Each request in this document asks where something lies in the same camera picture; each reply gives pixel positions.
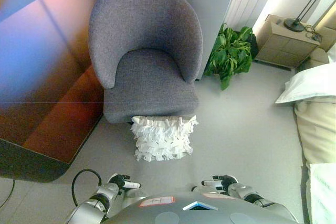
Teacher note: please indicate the black floor lamp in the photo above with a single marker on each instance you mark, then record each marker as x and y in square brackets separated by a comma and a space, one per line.
[294, 24]

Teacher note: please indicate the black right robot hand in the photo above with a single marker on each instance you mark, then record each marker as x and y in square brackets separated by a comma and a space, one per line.
[223, 182]

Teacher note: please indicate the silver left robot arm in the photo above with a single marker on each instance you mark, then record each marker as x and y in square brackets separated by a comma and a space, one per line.
[89, 208]

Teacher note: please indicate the white fringed throw pillow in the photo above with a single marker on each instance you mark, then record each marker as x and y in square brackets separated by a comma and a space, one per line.
[162, 140]

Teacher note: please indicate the cream bed pillow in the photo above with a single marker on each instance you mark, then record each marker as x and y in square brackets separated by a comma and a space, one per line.
[319, 56]

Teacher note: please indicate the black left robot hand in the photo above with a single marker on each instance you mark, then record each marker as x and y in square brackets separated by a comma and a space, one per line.
[123, 182]

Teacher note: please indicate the white bed pillow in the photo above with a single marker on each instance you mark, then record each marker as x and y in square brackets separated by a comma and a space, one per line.
[312, 82]

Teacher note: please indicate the grey robot torso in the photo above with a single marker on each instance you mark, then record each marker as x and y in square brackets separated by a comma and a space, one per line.
[199, 213]

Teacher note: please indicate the grey fabric armchair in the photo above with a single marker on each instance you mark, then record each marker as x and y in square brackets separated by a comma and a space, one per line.
[147, 37]

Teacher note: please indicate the green leafy potted plant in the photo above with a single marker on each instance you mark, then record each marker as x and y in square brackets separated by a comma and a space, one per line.
[231, 53]

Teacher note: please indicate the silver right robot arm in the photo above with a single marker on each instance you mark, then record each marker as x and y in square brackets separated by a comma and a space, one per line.
[252, 195]

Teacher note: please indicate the beige wooden nightstand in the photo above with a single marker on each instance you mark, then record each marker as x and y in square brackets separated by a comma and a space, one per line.
[286, 43]

